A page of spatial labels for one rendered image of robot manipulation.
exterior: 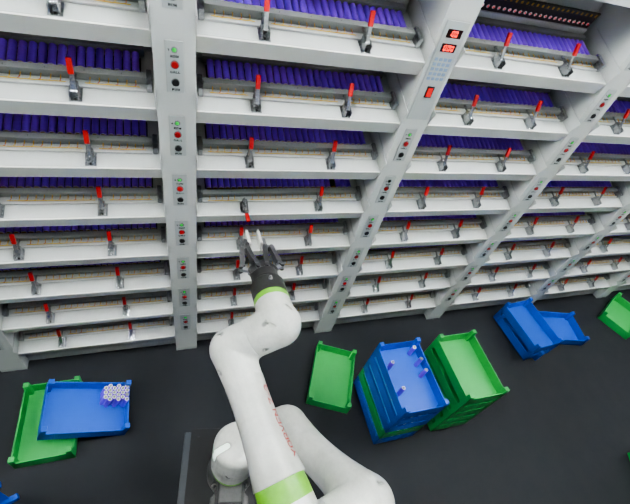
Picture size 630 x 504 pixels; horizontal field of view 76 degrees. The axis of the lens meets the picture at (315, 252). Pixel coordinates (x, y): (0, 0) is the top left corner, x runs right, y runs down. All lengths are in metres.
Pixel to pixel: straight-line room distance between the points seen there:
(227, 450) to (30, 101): 1.00
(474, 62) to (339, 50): 0.43
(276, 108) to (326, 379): 1.35
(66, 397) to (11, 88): 1.21
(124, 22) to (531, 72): 1.13
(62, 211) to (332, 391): 1.38
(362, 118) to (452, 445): 1.57
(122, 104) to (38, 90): 0.18
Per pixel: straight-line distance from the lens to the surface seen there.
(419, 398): 1.82
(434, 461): 2.13
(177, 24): 1.05
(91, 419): 1.95
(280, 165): 1.30
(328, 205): 1.48
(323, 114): 1.22
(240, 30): 1.10
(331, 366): 2.11
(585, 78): 1.67
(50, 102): 1.17
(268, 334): 0.95
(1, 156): 1.33
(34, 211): 1.43
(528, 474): 2.37
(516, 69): 1.46
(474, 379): 2.00
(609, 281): 3.39
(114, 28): 1.07
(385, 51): 1.21
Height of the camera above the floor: 1.83
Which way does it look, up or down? 46 degrees down
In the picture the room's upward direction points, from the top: 18 degrees clockwise
